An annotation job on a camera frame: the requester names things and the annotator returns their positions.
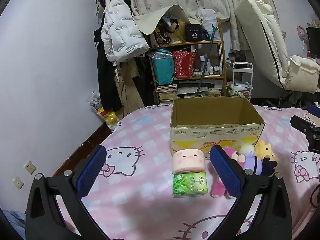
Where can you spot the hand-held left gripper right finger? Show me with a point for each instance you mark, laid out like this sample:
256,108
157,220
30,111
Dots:
225,170

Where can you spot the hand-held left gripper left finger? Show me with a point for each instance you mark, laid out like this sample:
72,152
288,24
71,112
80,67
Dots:
91,172

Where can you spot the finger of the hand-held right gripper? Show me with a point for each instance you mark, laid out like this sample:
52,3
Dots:
314,110
303,125

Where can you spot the pink bear plush toy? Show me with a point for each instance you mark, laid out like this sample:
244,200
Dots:
217,188

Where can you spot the purple dark-haired plush doll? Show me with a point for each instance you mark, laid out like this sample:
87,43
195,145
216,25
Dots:
252,166

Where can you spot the cardboard box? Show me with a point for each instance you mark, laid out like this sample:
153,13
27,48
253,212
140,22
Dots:
215,135

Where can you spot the yellow plush toy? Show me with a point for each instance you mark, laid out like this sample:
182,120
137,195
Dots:
265,150

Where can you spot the green tissue pack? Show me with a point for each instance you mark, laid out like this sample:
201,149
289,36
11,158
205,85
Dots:
190,183

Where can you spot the cream duvet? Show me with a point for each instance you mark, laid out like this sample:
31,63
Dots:
302,73

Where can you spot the plastic bag with yellow contents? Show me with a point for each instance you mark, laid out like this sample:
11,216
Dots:
110,118

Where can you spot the black monitor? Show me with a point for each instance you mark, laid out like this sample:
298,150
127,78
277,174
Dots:
313,38

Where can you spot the pink small fan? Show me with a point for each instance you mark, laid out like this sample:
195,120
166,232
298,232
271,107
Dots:
302,32

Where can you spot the black hanging coat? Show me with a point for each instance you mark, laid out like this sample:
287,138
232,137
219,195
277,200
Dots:
107,87

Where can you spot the white trolley cart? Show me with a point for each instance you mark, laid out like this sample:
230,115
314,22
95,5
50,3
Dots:
240,66

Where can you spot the pile of papers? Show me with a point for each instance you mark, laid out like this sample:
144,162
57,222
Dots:
190,88

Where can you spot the beige hanging coat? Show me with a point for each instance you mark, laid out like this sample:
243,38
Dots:
130,90

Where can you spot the blue cloth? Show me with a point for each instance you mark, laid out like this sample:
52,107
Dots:
12,222

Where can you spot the stack of books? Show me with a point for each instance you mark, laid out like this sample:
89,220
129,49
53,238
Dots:
167,92

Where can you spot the cream folded mattress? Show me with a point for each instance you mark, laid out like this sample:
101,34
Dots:
255,30

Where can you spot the row of small bottles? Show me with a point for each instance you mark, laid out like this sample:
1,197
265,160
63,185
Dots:
215,70

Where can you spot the wooden shelf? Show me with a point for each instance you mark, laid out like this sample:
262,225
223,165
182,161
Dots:
222,55

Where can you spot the green pole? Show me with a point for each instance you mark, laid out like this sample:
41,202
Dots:
206,62

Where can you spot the red patterned bag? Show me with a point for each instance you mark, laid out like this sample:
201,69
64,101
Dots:
183,65

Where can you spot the teal bag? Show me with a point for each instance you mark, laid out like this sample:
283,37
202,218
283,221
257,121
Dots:
162,68

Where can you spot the white plastic bag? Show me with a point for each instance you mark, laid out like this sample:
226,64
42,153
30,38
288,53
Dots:
208,20

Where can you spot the black square box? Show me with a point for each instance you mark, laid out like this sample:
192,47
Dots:
193,33

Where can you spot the white puffer jacket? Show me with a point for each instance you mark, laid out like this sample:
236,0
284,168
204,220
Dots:
120,30

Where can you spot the cream curled mat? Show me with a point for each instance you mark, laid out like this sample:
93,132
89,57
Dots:
150,20

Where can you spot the wall socket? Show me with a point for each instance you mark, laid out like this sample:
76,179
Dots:
18,183
30,168

